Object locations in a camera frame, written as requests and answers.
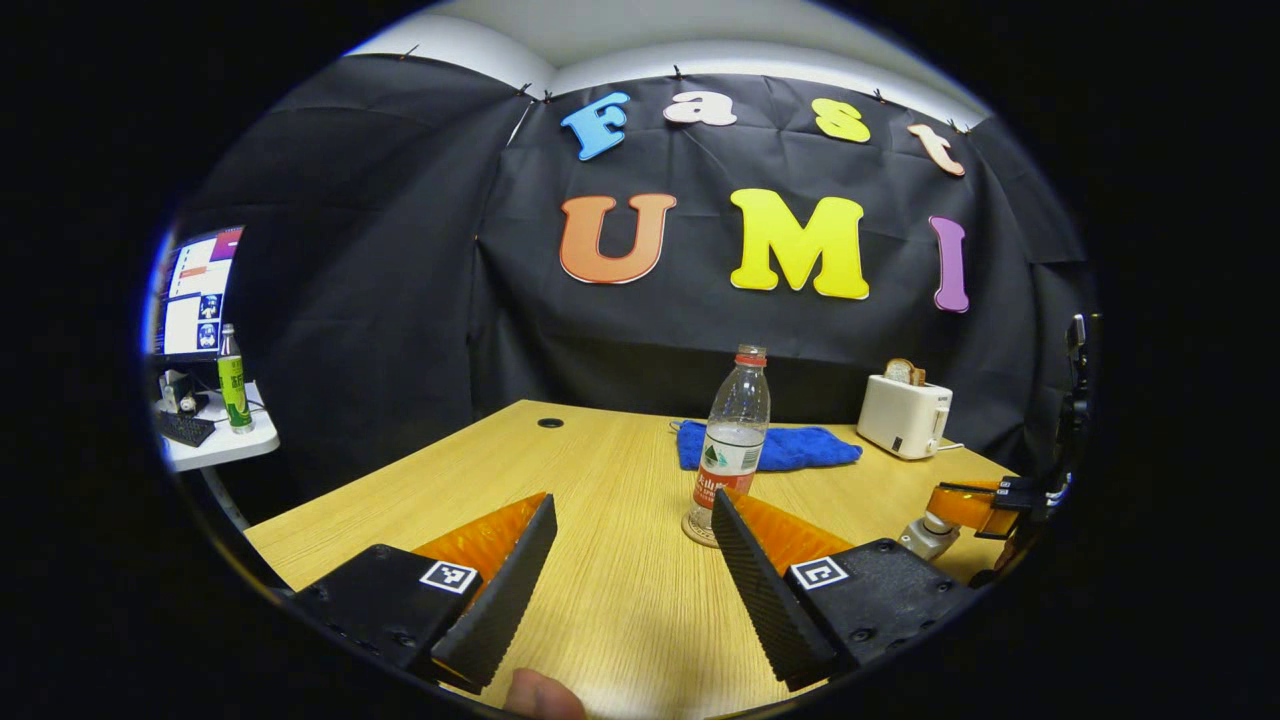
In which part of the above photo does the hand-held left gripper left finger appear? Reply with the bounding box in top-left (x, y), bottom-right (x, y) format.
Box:
top-left (293, 492), bottom-right (559, 696)

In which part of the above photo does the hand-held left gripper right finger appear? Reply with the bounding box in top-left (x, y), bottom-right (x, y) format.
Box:
top-left (710, 487), bottom-right (979, 693)

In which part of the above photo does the white ceramic teacup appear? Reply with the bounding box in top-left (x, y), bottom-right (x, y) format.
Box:
top-left (897, 525), bottom-right (959, 561)

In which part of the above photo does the round wooden coaster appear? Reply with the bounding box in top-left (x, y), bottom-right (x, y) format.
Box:
top-left (681, 508), bottom-right (728, 549)

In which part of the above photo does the clear plastic water bottle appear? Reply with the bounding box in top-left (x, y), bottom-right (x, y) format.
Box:
top-left (692, 345), bottom-right (772, 536)

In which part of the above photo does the green drink bottle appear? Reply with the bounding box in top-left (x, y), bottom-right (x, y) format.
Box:
top-left (217, 323), bottom-right (254, 435)

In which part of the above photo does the white toaster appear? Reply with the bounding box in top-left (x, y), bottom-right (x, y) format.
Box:
top-left (857, 375), bottom-right (954, 461)

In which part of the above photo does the blue towel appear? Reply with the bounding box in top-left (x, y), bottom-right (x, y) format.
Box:
top-left (672, 420), bottom-right (864, 473)

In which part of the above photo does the white side table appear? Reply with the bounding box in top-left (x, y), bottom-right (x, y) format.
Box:
top-left (160, 380), bottom-right (281, 473)

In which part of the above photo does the black keyboard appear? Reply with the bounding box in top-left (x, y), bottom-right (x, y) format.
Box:
top-left (155, 410), bottom-right (217, 448)

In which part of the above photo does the small white desk item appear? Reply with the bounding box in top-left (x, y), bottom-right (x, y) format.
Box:
top-left (160, 370), bottom-right (201, 416)

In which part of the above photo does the computer monitor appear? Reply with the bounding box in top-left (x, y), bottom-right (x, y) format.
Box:
top-left (150, 226), bottom-right (245, 359)

